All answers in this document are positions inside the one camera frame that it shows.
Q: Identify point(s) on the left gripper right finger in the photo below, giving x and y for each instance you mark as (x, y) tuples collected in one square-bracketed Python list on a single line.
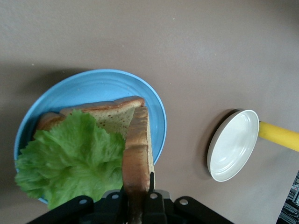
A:
[(163, 210)]

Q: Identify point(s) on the green lettuce leaf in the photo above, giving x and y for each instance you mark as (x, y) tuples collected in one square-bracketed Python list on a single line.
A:
[(70, 158)]

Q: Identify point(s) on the blue plate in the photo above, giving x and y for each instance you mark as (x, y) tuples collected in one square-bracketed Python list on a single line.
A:
[(93, 86)]

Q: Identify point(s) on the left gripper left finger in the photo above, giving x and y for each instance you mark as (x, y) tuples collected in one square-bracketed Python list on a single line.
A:
[(93, 210)]

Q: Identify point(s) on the brown bread slice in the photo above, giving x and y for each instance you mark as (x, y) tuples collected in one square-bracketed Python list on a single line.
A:
[(137, 151), (112, 114)]

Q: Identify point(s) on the beige plate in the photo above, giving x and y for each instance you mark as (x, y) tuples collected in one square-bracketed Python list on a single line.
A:
[(233, 145)]

